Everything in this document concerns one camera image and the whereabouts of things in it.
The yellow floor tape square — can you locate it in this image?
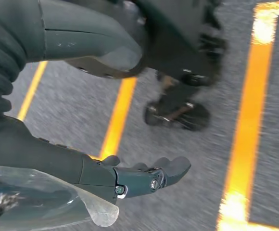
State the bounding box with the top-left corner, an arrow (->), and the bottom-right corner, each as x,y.
216,0 -> 279,231
17,60 -> 138,162

